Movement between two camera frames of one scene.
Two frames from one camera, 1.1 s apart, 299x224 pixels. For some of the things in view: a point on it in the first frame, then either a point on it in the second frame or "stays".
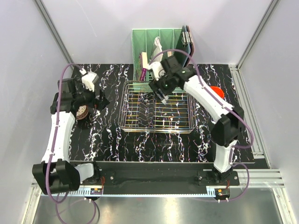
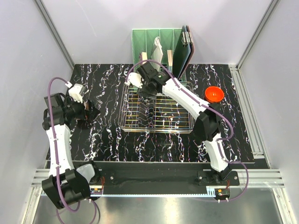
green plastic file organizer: [142, 40] stays
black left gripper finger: [103, 101] → [91, 112]
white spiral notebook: [157, 49] stays
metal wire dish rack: [141, 110] stays
